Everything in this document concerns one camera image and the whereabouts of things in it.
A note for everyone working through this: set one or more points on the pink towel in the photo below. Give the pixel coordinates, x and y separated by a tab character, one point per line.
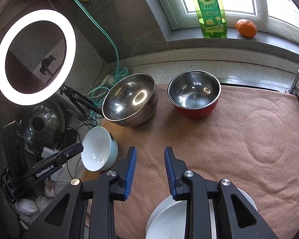
226	142

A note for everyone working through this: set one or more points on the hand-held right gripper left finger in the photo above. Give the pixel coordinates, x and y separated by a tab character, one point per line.
129	174

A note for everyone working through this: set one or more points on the light blue ceramic bowl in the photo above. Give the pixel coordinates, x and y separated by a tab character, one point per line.
97	151

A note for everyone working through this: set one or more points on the orange tangerine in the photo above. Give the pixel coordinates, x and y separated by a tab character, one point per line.
246	28

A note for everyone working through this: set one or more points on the red steel-lined bowl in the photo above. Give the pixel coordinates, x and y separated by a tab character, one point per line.
196	112

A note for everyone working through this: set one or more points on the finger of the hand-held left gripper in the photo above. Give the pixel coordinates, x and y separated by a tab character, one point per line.
71	151

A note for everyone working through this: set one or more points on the white plate pink flowers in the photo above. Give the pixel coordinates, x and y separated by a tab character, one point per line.
248	200

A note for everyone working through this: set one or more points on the green dish soap bottle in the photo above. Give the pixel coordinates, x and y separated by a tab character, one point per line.
210	17

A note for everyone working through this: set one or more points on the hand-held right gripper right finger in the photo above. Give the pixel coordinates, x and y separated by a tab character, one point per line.
170	174

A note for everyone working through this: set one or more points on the white framed window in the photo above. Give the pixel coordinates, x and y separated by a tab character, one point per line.
260	7

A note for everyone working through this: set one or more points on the glass pot lid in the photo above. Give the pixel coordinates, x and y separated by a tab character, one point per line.
49	119

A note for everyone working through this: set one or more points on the green white power strip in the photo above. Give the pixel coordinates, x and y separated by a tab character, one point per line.
120	72

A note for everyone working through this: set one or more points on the black tripod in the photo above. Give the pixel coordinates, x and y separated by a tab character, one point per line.
82	102

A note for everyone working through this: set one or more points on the white plug adapter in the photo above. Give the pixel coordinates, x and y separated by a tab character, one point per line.
48	153

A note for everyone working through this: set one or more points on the mesh bag of garlic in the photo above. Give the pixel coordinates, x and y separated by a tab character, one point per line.
25	206

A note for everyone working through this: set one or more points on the stainless steel bowl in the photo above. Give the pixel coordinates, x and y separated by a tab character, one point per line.
129	97

